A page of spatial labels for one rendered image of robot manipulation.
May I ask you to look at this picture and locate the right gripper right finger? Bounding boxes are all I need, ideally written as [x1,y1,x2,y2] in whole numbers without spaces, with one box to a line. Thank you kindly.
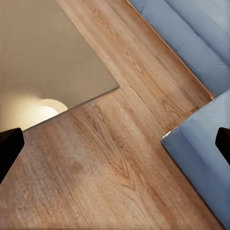
[215,127,230,165]

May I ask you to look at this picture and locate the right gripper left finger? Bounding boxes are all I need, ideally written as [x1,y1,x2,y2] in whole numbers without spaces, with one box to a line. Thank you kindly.
[0,127,24,184]

